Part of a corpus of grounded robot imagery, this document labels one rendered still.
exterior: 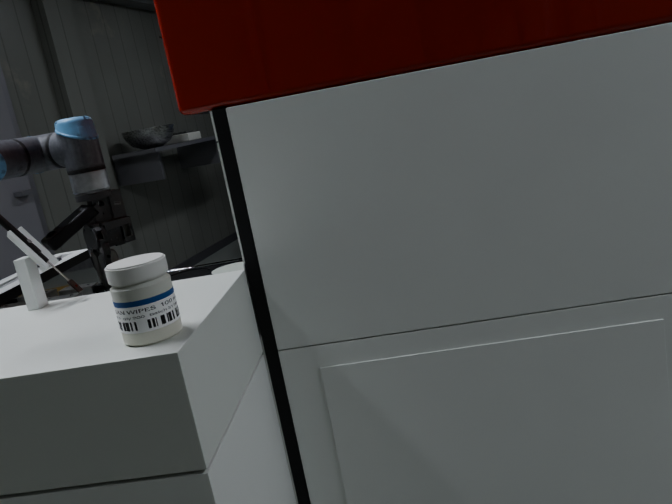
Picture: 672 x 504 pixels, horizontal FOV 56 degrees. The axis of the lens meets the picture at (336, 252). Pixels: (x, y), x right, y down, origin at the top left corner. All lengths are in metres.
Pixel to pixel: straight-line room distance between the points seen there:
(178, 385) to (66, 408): 0.13
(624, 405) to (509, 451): 0.20
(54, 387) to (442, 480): 0.67
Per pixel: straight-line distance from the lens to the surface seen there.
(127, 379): 0.75
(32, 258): 1.11
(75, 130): 1.37
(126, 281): 0.75
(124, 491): 0.82
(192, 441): 0.76
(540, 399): 1.12
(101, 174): 1.38
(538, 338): 1.07
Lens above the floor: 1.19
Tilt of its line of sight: 12 degrees down
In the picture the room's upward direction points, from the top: 11 degrees counter-clockwise
